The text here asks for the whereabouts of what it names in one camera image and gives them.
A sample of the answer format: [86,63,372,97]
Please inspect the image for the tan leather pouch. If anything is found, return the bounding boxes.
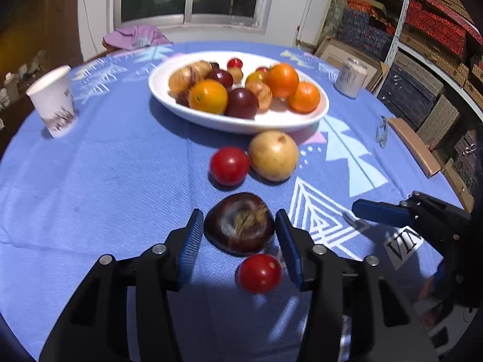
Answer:
[388,118,442,178]

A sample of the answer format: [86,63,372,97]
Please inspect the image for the yellow orange tomato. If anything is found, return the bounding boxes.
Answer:
[189,79,229,114]

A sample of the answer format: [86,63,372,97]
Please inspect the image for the wooden picture frames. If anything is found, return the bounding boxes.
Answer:
[313,36,391,95]

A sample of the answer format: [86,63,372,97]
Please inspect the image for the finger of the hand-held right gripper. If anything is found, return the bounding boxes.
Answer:
[352,192,472,219]
[353,209,453,249]

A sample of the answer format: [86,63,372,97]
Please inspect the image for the white drink can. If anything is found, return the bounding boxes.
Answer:
[334,57,368,99]

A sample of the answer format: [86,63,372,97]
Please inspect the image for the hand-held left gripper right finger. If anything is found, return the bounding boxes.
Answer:
[275,208,440,362]

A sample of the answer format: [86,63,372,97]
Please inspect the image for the white printed paper cup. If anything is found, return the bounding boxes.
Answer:
[26,65,80,139]

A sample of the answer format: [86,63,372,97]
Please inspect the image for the white metal shelf rack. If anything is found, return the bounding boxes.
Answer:
[385,0,483,110]

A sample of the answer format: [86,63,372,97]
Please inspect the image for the white leaning board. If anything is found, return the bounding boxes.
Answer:
[294,0,340,48]

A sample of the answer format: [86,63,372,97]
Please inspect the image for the blue printed tablecloth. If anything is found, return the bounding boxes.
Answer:
[0,41,469,362]

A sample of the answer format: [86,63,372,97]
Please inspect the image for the person's right hand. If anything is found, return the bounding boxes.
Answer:
[417,277,449,329]

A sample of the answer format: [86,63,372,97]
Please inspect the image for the round orange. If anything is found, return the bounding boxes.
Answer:
[266,63,300,99]
[288,81,321,114]

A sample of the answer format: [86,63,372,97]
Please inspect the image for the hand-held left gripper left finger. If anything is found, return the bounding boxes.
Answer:
[40,208,205,362]

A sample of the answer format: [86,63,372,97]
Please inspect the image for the white oval plate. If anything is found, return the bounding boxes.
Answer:
[148,51,330,135]

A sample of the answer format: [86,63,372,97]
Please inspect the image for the grey blue string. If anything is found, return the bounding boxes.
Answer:
[375,116,391,148]

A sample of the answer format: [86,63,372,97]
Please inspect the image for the dark red plum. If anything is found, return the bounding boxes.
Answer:
[224,87,260,119]
[205,69,235,89]

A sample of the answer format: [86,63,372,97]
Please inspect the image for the striped orange passion fruit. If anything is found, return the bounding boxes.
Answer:
[245,81,273,112]

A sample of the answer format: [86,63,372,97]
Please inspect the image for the purple cloth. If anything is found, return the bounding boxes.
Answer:
[103,25,172,51]

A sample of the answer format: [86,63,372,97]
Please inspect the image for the shelf of patterned boxes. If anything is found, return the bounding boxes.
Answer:
[340,0,483,212]

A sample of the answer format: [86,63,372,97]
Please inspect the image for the dark marbled panel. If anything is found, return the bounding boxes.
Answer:
[321,0,351,40]

